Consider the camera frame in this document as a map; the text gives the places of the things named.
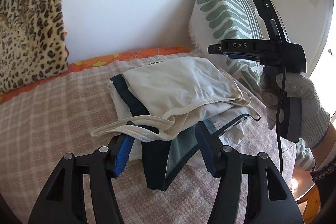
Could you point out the right hand in white glove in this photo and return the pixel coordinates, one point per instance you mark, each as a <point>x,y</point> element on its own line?
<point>314,118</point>

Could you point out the leopard print plush pillow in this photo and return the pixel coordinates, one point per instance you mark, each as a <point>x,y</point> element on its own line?
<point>33,46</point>

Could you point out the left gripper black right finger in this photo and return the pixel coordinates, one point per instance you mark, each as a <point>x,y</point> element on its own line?
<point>269,198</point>

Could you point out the folded dark green garment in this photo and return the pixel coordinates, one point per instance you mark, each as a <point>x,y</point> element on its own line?
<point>163,160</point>

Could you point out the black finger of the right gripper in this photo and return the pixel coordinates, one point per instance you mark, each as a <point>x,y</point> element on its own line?
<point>215,49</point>
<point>242,57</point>

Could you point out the pink plaid blanket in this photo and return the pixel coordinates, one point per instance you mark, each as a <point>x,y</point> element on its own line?
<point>38,127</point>

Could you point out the folded white garment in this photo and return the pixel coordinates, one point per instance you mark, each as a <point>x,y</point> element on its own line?
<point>232,136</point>

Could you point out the green striped white pillow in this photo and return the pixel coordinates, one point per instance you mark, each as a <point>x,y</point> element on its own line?
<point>214,20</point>

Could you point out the black tracking camera module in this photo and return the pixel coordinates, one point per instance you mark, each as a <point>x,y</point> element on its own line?
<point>272,20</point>

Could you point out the white camisole top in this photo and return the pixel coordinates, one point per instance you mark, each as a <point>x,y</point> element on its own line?
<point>170,96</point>

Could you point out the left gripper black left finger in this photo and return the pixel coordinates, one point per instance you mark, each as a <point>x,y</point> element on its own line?
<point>62,197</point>

